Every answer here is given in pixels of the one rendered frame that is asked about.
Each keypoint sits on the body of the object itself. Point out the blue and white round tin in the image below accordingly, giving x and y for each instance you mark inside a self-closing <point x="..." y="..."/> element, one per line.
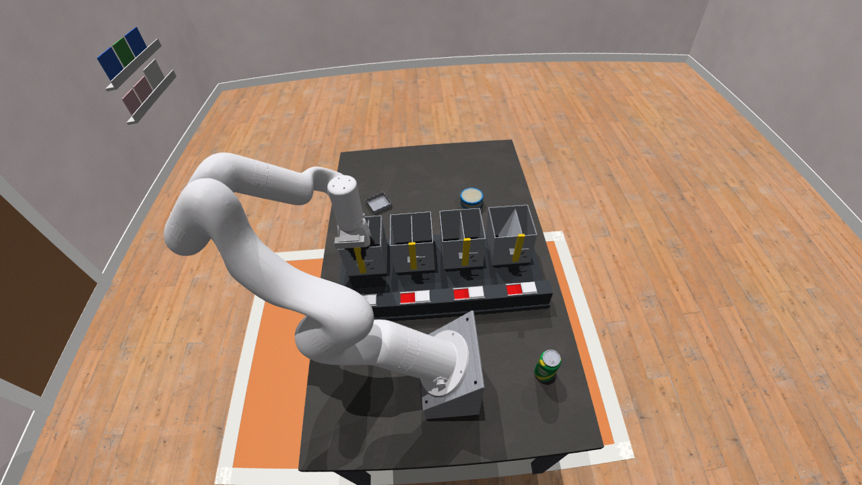
<point x="471" y="198"/>

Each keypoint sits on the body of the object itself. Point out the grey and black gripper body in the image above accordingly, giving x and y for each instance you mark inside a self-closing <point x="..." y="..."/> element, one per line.
<point x="363" y="232"/>

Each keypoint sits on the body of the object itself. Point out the green drink can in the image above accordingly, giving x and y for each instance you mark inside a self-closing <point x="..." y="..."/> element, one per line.
<point x="547" y="365"/>

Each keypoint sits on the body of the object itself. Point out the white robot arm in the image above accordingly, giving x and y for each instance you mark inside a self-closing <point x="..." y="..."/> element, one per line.
<point x="339" y="326"/>

